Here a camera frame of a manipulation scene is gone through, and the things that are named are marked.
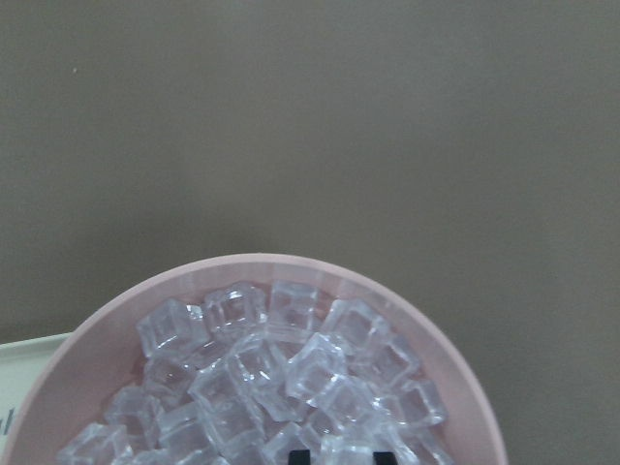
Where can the pink bowl of ice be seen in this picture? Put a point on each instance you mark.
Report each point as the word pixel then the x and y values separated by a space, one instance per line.
pixel 102 354

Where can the cream plastic tray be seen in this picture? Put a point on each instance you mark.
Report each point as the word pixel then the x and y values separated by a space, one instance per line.
pixel 21 364

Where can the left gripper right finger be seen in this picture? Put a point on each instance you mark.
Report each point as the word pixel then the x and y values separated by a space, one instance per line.
pixel 383 457

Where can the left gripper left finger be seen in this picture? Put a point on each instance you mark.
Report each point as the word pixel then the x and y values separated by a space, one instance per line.
pixel 299 457

